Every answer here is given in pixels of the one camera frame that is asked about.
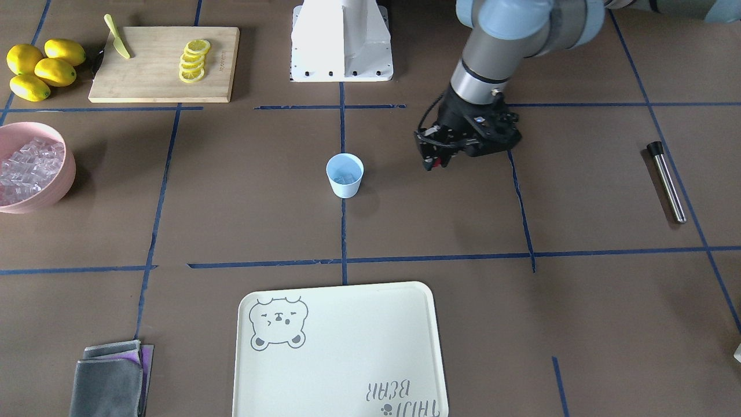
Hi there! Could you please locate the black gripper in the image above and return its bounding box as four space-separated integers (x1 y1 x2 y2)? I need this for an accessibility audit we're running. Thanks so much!
414 87 522 171

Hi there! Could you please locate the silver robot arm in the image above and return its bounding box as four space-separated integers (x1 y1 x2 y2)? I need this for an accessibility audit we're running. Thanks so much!
414 1 740 171

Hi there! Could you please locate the light blue cup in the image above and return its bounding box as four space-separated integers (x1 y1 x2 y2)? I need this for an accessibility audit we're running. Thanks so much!
325 153 364 199

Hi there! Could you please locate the clear ice cubes pile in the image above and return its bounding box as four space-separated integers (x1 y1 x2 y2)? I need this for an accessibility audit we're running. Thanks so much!
1 137 65 206

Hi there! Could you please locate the cream bear tray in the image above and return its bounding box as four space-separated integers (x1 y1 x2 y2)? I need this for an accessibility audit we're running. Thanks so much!
231 281 449 416

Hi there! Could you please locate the steel muddler with black tip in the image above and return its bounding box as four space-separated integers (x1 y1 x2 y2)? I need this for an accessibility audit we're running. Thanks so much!
646 141 687 224

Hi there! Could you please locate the lemon slices row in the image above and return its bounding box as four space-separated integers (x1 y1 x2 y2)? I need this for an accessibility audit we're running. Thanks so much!
178 39 211 83

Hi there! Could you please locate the wooden cutting board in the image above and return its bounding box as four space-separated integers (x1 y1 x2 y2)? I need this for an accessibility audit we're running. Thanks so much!
89 27 239 103

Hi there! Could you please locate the yellow green plastic knife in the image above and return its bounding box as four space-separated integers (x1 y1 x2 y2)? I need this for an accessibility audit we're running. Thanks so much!
104 14 131 59

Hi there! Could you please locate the yellow lemon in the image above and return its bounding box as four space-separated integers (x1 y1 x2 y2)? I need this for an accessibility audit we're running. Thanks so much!
34 58 77 87
6 44 45 75
9 74 51 102
44 39 87 68

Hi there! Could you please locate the grey folded cloth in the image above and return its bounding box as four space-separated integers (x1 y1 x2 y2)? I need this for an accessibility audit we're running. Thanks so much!
69 339 155 416

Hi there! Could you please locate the pink bowl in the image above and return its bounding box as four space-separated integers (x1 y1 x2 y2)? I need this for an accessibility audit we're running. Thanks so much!
1 122 76 214

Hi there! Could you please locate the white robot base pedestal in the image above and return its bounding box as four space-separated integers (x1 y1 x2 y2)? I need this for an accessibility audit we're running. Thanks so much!
289 1 394 83

